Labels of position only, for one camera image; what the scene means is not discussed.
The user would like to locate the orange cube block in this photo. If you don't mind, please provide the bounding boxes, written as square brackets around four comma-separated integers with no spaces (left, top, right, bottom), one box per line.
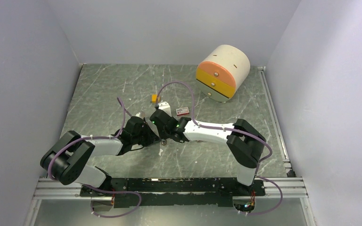
[151,94,160,104]

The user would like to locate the red white staple box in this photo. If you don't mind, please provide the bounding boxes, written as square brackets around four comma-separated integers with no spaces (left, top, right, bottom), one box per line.
[176,107,189,116]

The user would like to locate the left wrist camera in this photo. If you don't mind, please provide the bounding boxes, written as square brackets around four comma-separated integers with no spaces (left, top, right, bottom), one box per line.
[135,112,146,121]

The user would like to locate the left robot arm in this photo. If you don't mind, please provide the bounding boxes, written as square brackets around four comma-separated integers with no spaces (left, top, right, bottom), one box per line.
[40,116,161,196]

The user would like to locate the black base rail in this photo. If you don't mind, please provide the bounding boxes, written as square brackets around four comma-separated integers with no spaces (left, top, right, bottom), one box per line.
[80,178,266,208]

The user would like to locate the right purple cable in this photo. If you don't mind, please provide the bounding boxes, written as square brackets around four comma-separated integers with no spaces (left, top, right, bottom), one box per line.
[155,81,283,217]

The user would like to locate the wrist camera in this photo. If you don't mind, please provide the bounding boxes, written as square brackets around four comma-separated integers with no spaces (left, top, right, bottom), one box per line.
[135,112,146,121]
[158,101,172,116]

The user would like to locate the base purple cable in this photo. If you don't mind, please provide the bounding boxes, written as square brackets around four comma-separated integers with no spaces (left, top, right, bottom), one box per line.
[84,186,142,218]

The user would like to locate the cream round drawer cabinet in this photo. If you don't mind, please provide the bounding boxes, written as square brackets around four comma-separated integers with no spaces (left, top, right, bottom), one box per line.
[196,44,251,102]

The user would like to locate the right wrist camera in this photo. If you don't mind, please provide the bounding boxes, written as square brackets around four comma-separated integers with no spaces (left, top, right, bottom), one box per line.
[158,101,172,116]

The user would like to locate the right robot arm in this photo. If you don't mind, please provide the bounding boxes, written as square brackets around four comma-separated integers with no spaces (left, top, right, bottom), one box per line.
[149,109,265,195]

